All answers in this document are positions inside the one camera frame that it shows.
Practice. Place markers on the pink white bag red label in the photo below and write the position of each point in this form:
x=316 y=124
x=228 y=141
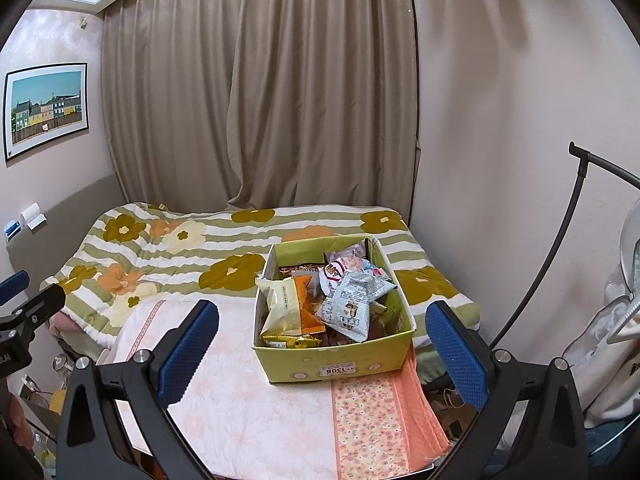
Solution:
x=340 y=267

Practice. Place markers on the black curved stand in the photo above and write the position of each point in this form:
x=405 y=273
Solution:
x=580 y=185

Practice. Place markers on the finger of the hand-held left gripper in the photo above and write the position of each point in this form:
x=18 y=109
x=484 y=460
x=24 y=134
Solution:
x=15 y=287
x=37 y=310

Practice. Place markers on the framed picture of houses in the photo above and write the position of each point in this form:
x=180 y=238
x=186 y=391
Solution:
x=45 y=110

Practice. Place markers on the purple translucent packet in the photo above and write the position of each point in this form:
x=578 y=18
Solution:
x=350 y=251

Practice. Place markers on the small glass jar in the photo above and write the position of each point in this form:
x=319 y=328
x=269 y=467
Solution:
x=62 y=366

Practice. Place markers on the white hanging clothes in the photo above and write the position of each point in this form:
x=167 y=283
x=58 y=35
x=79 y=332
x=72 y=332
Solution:
x=617 y=355

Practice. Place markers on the beige curtain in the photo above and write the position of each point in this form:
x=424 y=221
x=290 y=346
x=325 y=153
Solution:
x=260 y=85

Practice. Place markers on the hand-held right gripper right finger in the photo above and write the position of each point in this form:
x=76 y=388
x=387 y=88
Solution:
x=457 y=355

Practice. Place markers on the orange floral cloth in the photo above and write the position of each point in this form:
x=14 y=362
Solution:
x=370 y=410

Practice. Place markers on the white blue snack bag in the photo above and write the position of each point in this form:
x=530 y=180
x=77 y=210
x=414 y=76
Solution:
x=376 y=271

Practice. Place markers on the pink pillow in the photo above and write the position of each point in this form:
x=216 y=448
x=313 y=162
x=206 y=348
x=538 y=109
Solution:
x=62 y=322

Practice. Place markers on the floral striped blanket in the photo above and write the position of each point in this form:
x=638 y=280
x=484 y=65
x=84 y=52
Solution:
x=200 y=250

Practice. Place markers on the green cardboard box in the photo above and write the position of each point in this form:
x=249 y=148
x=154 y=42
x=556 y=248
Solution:
x=320 y=360

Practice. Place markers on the yellow gold packet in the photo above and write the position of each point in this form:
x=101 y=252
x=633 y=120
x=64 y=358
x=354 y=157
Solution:
x=290 y=342

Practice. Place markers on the white paper roll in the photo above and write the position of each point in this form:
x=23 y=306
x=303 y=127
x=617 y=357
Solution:
x=32 y=216

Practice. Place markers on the grey white snack bag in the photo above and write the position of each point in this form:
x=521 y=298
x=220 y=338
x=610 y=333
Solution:
x=350 y=305

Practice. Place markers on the cream orange snack packet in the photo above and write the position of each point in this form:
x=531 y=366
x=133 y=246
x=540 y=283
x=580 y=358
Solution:
x=282 y=305

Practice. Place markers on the blue denim cloth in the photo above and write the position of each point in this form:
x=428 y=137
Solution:
x=607 y=442

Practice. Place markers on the small blue white object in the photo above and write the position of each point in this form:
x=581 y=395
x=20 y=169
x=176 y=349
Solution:
x=12 y=230

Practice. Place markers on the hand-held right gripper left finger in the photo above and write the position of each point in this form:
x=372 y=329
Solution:
x=187 y=352

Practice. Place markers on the person's left hand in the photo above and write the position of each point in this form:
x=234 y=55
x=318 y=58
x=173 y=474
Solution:
x=22 y=425

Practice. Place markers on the brown nut snack bag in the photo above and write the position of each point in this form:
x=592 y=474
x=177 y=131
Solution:
x=300 y=270

